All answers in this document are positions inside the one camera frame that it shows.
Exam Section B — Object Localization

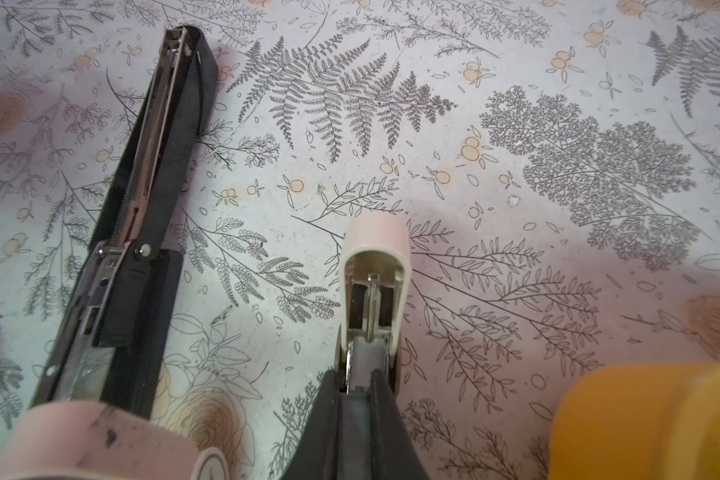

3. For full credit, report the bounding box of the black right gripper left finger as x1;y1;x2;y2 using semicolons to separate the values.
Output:
282;370;340;480

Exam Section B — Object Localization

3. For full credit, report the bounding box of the yellow plastic tray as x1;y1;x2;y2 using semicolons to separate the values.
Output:
548;360;720;479

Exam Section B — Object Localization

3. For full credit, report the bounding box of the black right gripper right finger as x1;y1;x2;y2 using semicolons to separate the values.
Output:
369;370;429;480

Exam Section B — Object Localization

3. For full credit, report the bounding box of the pink white stapler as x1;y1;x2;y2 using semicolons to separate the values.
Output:
0;401;230;480

